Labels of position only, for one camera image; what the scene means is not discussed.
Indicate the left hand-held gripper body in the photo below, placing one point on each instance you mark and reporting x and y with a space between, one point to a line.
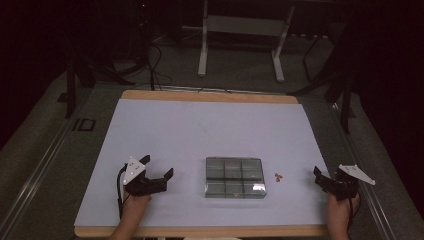
135 178

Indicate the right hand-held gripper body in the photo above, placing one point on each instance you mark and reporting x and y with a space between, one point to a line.
346 183

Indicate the small red hair clip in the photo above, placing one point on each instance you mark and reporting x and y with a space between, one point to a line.
278 177

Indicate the clear plastic compartment box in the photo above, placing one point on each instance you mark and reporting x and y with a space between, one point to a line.
235 178

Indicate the person's left hand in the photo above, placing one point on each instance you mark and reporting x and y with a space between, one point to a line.
135 205

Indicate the person's right hand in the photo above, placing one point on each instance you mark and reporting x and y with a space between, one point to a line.
340 211

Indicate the pale blue table mat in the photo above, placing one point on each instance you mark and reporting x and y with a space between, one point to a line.
200 133

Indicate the black tripod stand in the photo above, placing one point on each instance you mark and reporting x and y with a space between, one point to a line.
336 83
83 76

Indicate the thin black metal frame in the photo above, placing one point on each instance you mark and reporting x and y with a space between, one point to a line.
313 56

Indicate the white metal table frame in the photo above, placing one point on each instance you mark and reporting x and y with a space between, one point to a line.
243 26

